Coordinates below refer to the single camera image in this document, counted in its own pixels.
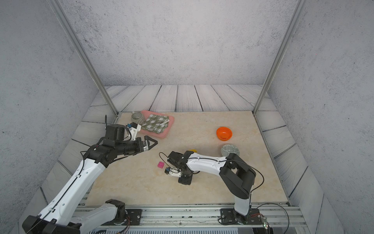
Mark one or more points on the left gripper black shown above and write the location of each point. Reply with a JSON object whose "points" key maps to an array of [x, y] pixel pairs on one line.
{"points": [[140, 148]]}

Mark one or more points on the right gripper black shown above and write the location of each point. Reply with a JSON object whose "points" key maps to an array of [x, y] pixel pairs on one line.
{"points": [[186, 182]]}

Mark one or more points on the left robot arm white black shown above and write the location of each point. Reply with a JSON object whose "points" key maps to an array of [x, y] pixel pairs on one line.
{"points": [[119, 142]]}

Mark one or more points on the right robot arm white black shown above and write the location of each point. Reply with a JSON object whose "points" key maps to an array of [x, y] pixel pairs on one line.
{"points": [[236, 174]]}

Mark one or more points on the green checkered cloth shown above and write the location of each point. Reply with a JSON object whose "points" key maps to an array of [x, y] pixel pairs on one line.
{"points": [[152, 120]]}

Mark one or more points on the striped ceramic cup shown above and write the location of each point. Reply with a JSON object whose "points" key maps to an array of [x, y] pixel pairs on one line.
{"points": [[138, 118]]}

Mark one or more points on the pink plastic tray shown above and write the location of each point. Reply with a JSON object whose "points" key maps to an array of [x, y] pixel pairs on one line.
{"points": [[147, 113]]}

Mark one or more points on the orange plastic bowl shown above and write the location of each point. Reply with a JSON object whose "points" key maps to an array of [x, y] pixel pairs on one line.
{"points": [[224, 133]]}

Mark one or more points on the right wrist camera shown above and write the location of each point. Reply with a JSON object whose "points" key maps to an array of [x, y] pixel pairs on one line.
{"points": [[173, 172]]}

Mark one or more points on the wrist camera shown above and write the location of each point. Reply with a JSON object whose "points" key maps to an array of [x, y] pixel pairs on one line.
{"points": [[133, 128], [173, 172]]}

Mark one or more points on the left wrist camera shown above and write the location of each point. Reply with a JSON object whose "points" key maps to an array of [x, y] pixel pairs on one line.
{"points": [[133, 128]]}

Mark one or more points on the front aluminium rail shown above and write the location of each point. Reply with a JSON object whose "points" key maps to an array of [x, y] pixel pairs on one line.
{"points": [[277, 219]]}

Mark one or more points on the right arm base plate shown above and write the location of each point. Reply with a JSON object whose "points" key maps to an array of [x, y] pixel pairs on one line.
{"points": [[228, 216]]}

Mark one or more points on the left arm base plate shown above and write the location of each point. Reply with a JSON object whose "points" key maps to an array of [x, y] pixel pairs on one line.
{"points": [[132, 217]]}

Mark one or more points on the left aluminium frame post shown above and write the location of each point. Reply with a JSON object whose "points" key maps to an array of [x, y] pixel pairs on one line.
{"points": [[65, 24]]}

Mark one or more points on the aluminium frame post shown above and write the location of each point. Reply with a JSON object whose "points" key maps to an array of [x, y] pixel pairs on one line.
{"points": [[65, 24], [280, 53]]}

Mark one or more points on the right aluminium frame post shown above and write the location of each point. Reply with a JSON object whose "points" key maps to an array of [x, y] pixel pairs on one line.
{"points": [[280, 53]]}

